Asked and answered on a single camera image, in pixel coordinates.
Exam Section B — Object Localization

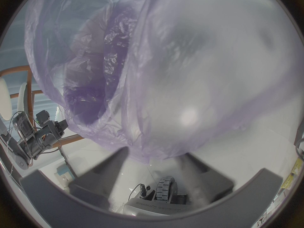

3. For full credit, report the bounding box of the pale blue curtain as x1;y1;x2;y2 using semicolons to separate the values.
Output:
0;0;62;118

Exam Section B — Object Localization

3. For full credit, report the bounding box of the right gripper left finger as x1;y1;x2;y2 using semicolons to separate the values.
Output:
68;147;130;206

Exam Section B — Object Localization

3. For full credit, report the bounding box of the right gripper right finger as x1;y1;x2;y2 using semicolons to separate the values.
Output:
176;152;235;205

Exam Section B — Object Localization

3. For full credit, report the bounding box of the purple plastic bag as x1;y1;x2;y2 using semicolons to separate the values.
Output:
24;0;304;166

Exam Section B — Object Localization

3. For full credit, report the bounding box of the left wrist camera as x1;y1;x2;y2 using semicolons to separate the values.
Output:
36;111;51;127

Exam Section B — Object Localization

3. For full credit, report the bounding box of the white cushioned wooden chair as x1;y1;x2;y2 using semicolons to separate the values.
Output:
0;65;86;151

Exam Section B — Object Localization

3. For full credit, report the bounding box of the yellow printed paper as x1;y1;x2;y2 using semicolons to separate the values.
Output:
280;158;303;189

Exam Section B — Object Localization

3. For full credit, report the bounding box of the pale blue box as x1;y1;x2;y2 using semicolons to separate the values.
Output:
54;162;76;189

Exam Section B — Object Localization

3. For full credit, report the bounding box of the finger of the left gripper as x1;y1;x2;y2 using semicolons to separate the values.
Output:
57;119;70;131

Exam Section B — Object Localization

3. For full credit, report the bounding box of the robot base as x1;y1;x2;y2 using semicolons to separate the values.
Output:
120;177;194;223

